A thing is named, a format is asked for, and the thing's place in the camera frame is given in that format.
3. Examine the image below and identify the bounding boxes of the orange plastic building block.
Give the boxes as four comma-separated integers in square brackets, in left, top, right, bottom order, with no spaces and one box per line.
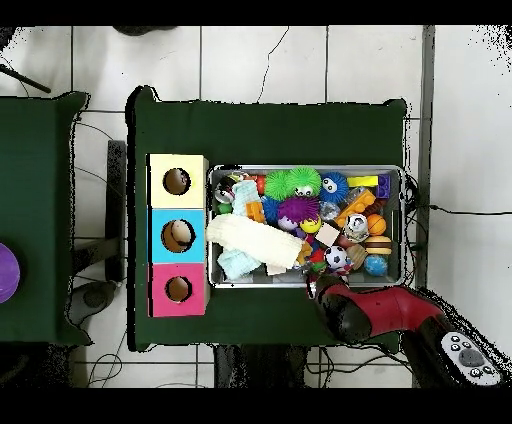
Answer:
[245,201,267,224]

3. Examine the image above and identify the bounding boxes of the black cable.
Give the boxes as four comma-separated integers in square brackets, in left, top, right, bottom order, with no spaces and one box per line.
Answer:
[429,204,512,216]

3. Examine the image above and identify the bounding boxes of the blue spiky ball with eyes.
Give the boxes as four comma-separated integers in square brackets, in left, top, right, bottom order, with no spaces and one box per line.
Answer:
[319,171,350,204]

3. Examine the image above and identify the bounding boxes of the silver mesh bin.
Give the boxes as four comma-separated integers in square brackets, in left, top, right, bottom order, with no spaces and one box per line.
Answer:
[206,163,406,289]

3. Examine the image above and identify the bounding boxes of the cream knitted cloth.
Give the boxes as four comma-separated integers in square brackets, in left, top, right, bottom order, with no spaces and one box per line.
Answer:
[205,214,305,270]

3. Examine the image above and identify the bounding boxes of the long orange building block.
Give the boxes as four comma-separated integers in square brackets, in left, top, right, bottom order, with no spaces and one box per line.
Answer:
[334,189,377,228]

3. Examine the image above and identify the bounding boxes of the purple spiky toy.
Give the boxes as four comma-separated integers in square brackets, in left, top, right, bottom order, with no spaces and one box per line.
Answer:
[277,196,320,223]

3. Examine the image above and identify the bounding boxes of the large green spiky ball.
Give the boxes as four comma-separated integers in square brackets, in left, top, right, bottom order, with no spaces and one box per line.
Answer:
[286,166,322,198]

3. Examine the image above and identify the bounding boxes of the wooden box with three holes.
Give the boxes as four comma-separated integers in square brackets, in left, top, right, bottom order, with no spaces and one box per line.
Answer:
[145,153,211,319]

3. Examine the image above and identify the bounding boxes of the light blue knitted cloth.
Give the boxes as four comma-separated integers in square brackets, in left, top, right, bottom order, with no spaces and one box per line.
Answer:
[217,179,263,281]

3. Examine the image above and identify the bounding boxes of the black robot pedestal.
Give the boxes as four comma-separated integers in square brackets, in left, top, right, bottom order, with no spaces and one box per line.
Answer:
[213,343,309,388]

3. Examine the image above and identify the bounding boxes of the black stand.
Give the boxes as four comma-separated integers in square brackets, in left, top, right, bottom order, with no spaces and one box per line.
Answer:
[65,139,128,327]

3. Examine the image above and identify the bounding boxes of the purple bowl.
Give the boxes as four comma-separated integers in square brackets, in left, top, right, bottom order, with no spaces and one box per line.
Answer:
[0,242,21,304]

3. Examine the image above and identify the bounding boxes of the dark green table cloth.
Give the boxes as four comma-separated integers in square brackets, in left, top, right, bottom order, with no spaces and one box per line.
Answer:
[126,85,409,353]
[0,90,93,347]

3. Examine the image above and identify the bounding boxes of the small soccer ball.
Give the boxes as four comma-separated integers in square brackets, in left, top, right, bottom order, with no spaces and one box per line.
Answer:
[323,245,349,270]

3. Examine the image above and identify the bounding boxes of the silver drink can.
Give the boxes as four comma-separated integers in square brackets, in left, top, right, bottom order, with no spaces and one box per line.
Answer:
[343,213,370,243]

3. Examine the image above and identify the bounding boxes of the orange toy basketball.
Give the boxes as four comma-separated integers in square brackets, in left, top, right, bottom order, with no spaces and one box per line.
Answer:
[366,213,388,236]

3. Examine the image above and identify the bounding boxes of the black rod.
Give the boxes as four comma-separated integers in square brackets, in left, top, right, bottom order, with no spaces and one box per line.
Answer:
[0,63,52,94]

